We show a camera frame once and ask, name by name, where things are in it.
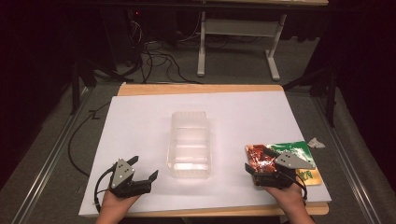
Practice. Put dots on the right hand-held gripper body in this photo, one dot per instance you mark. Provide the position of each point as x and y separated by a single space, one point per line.
291 161

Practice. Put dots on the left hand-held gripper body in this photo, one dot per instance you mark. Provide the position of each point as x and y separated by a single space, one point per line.
123 174

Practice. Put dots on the red snack packet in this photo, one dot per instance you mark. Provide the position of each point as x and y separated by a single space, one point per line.
260 158

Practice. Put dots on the clear plastic container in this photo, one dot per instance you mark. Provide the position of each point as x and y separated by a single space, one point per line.
190 146

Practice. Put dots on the person's left hand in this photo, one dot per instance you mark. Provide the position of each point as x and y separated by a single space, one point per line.
113 205

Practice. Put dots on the person's right hand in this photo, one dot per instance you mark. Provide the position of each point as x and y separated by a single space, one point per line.
291 199

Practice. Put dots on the green snack packet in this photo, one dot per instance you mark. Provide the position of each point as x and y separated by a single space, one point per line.
295 148

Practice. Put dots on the yellow snack packet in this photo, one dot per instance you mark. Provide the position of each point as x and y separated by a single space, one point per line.
311 177

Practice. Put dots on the crumpled white paper scrap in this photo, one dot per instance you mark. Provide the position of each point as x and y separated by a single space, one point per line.
316 143

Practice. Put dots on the large white paper sheet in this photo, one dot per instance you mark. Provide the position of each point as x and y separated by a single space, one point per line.
140 124

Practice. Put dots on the black metal stand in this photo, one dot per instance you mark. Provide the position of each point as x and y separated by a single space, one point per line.
75 87
330 96

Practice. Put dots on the black computer tower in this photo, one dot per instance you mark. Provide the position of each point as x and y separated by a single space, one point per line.
132 34

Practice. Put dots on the metal floor rail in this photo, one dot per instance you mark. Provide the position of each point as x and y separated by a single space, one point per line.
348 168
46 168

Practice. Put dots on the white desk frame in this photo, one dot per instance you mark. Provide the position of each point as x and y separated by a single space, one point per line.
239 27

